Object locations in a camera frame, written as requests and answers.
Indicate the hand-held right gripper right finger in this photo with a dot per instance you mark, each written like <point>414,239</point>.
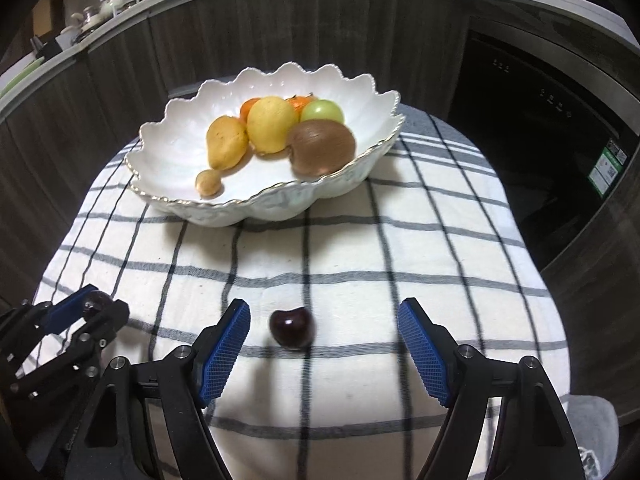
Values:
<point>425,355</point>

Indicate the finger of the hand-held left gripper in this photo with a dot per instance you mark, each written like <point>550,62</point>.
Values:
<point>70,307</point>
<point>107,322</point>

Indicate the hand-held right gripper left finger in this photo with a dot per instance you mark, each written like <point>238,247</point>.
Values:
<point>225,352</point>

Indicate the dark red cherry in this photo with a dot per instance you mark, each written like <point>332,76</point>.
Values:
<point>96,301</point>
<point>292,327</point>

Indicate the small brown longan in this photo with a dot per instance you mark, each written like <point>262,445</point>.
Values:
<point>209,183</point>

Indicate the white scalloped ceramic bowl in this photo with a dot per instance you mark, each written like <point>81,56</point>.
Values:
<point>170,160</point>

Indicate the yellow mango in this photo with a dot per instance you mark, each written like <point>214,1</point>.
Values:
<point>226,142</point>

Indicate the brown kiwi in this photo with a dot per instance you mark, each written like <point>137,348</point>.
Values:
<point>322,147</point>

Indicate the yellow lemon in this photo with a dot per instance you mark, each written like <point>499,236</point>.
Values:
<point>272,125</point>

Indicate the large orange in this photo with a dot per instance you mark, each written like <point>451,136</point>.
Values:
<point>248,109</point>

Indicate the green apple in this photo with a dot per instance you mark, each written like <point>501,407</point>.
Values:
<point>324,111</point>

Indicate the white checked cloth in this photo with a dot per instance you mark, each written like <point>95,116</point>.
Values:
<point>350,260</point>

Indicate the black built-in dishwasher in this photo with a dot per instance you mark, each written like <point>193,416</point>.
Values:
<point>525,160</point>

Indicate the small mandarin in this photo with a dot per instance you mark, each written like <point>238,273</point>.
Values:
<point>300,103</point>

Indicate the green label sticker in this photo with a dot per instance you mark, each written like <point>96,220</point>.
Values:
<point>607,166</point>

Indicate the glass pot with lid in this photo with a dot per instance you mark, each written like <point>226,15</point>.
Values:
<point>88,17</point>

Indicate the white teapot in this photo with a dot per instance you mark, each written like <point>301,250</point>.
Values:
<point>111,7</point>

